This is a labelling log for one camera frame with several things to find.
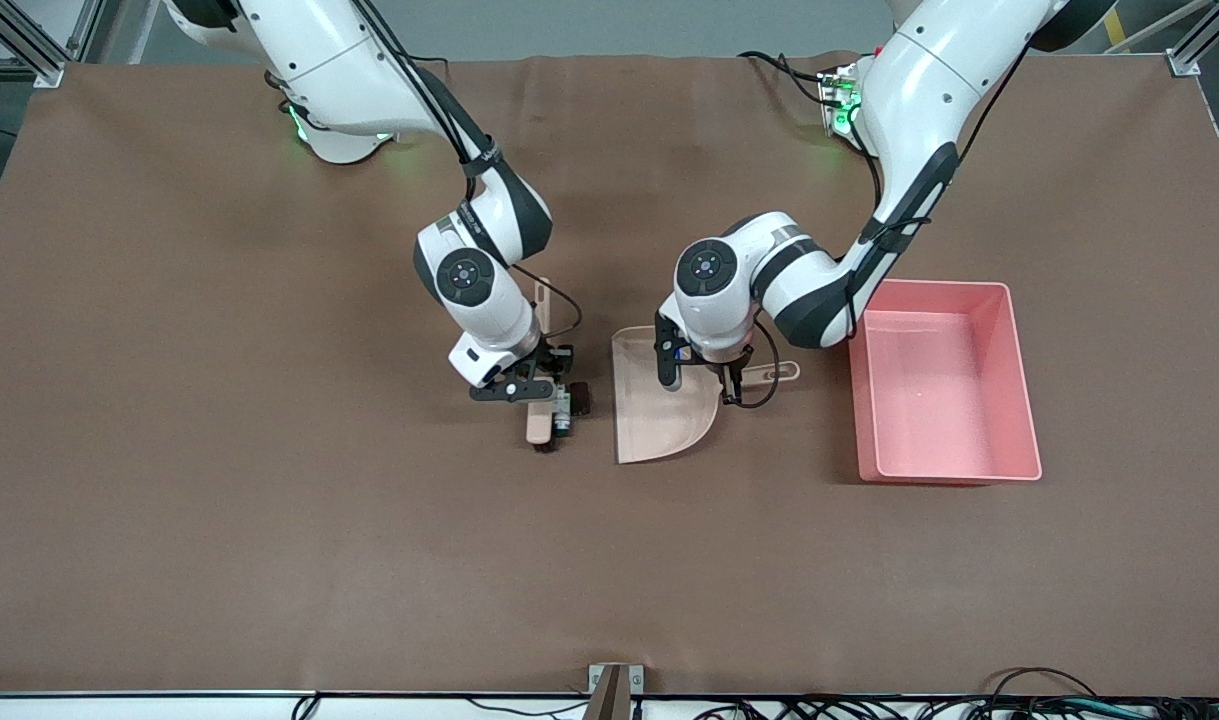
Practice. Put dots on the aluminium frame profile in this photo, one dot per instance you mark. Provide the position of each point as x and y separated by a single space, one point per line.
29 55
1189 60

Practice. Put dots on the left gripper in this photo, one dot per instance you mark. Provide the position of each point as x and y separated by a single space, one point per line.
726 367

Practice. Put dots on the dark brown electronic component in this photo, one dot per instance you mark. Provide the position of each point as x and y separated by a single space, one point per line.
580 398

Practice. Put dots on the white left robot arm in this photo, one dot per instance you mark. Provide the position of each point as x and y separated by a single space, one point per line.
919 100

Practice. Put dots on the white green electronic connector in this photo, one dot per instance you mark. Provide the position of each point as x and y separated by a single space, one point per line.
563 415

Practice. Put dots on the pink plastic bin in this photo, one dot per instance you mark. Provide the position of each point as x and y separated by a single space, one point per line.
939 400

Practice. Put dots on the metal table edge bracket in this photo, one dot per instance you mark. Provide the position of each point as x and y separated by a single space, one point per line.
609 690

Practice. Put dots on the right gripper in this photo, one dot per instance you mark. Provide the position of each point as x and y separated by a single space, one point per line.
552 362

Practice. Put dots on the brown table mat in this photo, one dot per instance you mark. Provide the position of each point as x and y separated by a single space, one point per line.
609 560

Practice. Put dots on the beige brush with black bristles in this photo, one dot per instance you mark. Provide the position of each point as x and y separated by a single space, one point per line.
539 430

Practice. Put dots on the left base connector box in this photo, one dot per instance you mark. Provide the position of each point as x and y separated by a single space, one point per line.
839 100

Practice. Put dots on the beige plastic dustpan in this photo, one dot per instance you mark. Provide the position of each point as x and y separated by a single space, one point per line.
659 430

